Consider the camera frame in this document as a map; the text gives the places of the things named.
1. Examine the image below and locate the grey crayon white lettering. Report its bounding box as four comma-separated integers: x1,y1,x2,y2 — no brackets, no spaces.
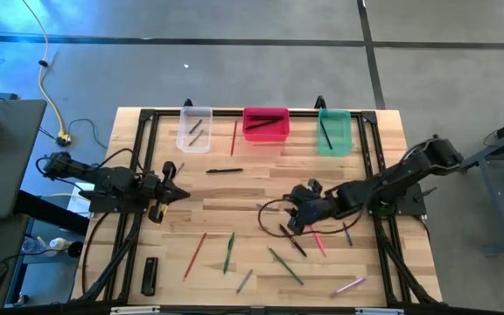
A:
234,268,255,295

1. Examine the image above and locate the white bottle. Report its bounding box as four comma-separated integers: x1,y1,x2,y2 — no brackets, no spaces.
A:
37,235,72,253

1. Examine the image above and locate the green pencil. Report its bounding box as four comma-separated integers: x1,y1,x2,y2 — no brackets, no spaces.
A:
267,246,305,287

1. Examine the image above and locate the blue-violet crayon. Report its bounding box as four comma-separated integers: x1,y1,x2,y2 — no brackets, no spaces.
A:
341,221,354,248

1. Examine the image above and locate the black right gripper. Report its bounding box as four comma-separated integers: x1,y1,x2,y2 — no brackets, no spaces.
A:
287,178,343,235

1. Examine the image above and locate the black desk foot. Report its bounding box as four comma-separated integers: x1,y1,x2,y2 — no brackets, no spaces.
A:
13,189,91,236

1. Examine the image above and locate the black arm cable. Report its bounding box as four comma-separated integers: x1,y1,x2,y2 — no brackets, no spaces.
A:
35,147,148,185
257,197,367,238

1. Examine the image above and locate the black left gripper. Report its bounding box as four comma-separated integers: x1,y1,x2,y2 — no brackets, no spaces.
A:
136,161,191,224

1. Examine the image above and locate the black aluminium rig frame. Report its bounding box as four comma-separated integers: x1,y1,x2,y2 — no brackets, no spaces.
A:
70,107,444,307

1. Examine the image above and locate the silver aluminium bracket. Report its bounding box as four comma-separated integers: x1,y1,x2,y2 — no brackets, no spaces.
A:
354,307,405,315
109,305,161,315

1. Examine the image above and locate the grey desk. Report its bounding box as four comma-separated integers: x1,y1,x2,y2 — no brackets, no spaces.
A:
0,98,48,220

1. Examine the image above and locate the white paper sheet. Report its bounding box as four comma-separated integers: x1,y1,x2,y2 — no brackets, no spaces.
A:
66,181,98,218

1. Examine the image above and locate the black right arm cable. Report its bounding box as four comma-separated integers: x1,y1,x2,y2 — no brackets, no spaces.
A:
257,197,367,238

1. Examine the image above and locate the red pencil with lettering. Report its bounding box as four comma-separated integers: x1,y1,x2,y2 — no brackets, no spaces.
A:
182,232,208,282

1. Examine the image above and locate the black pen white scale lettering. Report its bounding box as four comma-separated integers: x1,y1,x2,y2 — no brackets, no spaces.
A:
277,223,309,258

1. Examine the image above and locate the black stapler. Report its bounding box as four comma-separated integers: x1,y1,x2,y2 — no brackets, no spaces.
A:
140,256,160,298

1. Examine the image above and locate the light purple pen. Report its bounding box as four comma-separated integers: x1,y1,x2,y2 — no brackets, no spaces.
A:
329,276,368,299

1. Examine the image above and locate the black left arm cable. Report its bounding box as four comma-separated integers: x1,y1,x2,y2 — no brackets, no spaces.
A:
35,147,148,185

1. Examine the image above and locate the grey desk frame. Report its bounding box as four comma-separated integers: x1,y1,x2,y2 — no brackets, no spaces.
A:
457,122,504,259

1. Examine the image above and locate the clear plastic bin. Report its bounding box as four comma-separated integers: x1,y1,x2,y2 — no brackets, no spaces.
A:
176,106,214,154

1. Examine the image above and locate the black floor cable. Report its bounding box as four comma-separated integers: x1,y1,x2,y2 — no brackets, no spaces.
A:
37,117,109,152

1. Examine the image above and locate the yellow floor cable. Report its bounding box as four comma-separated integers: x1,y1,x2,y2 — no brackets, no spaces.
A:
20,0,72,148

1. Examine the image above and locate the green pen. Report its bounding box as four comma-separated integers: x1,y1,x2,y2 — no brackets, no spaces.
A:
222,231,237,276

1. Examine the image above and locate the pink plastic bin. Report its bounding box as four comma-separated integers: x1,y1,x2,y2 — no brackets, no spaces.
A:
241,107,291,144

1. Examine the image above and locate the teal plastic bin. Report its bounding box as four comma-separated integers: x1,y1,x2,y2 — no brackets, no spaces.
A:
317,108,353,158

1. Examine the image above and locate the pink pencil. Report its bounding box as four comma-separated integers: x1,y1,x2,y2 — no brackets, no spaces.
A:
308,225,328,257

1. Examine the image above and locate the black round cap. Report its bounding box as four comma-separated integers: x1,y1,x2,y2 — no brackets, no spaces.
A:
66,240,85,259

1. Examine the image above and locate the clear bottle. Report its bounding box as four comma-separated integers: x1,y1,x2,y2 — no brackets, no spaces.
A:
19,235,46,255

